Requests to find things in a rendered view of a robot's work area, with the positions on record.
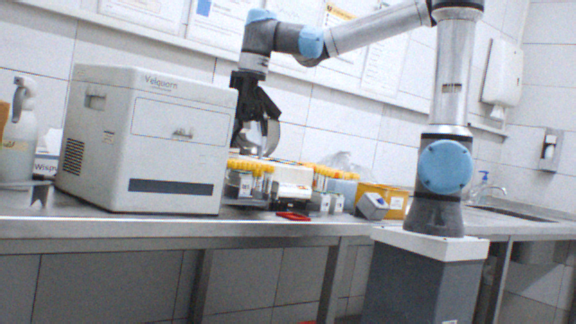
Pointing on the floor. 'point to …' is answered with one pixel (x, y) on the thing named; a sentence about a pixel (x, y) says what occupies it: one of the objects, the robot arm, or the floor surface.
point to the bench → (276, 238)
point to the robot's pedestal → (419, 288)
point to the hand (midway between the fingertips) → (244, 154)
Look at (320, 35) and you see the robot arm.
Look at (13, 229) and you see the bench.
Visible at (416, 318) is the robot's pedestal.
